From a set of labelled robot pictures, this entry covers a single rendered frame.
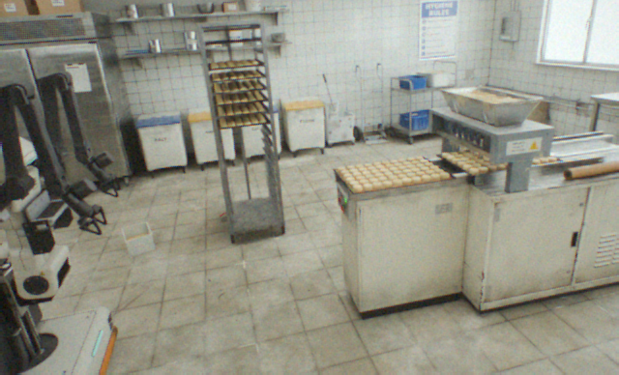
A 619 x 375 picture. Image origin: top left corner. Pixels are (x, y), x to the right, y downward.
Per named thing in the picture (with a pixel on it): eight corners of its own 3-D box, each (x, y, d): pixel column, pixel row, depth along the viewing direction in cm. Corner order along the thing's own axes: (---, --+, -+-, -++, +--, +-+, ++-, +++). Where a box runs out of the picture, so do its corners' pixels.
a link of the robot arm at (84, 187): (54, 180, 161) (46, 187, 154) (77, 164, 162) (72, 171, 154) (76, 201, 167) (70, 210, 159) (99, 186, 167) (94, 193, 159)
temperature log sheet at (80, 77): (92, 90, 444) (85, 62, 433) (92, 91, 442) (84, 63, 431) (71, 92, 440) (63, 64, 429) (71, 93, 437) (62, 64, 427)
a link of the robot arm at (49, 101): (40, 69, 184) (31, 71, 175) (73, 71, 188) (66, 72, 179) (52, 159, 199) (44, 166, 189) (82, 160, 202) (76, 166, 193)
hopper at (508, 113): (478, 105, 260) (479, 84, 255) (540, 124, 209) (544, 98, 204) (437, 110, 255) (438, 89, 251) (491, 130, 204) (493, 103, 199)
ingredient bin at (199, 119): (197, 173, 528) (187, 117, 501) (197, 159, 586) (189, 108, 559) (238, 167, 540) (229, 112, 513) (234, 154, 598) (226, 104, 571)
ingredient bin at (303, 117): (290, 159, 556) (285, 105, 529) (284, 147, 615) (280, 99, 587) (327, 155, 565) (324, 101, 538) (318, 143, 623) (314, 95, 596)
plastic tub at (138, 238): (156, 249, 345) (152, 234, 340) (129, 258, 335) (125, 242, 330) (150, 236, 370) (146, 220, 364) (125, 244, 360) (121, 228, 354)
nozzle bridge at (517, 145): (469, 151, 280) (473, 103, 268) (545, 187, 214) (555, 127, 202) (427, 157, 275) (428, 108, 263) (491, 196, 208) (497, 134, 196)
